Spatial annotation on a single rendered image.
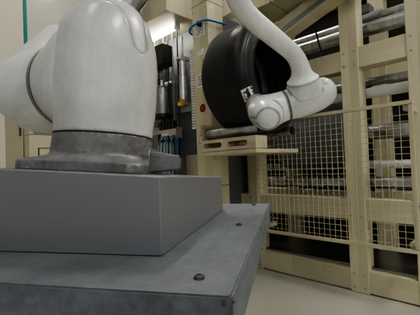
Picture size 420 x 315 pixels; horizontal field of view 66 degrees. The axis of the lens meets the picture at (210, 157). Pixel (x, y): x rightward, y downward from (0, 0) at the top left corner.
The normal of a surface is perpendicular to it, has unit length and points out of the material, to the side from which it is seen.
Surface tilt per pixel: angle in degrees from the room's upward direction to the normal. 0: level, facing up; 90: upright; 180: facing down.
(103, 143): 84
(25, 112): 132
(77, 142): 82
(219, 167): 90
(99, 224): 90
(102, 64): 87
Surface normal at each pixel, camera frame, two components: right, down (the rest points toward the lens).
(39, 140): 0.71, -0.04
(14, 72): -0.53, -0.18
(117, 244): -0.23, -0.01
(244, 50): -0.04, -0.21
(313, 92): 0.07, 0.29
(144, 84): 0.86, 0.00
